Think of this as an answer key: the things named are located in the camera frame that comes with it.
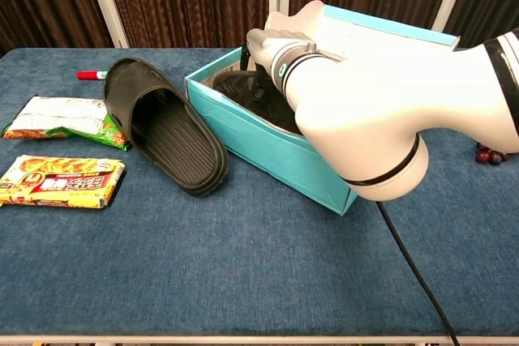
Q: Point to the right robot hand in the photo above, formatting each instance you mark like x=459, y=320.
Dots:
x=267, y=44

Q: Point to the black slipper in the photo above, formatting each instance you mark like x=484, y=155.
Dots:
x=275, y=113
x=174, y=139

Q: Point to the light blue shoe box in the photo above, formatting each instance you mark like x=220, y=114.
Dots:
x=263, y=147

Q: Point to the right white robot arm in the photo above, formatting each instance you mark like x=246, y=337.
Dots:
x=365, y=119

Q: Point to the red capped marker pen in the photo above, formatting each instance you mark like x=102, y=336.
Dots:
x=91, y=75

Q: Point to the green and white snack packet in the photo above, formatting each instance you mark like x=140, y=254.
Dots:
x=52, y=119

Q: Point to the yellow snack packet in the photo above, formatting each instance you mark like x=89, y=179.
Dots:
x=61, y=184

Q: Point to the dark red grape bunch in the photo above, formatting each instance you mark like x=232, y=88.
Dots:
x=492, y=157

